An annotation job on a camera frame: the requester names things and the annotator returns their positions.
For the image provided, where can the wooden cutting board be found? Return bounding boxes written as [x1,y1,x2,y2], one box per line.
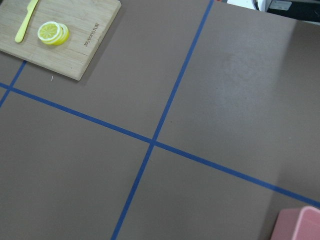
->
[0,0,121,81]

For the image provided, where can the yellow lemon slices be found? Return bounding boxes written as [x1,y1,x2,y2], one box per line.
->
[37,21,70,46]

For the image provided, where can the yellow plastic knife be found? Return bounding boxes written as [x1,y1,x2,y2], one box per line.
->
[14,0,39,43]

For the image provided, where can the pink plastic bin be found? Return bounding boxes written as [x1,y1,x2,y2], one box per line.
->
[270,206,320,240]

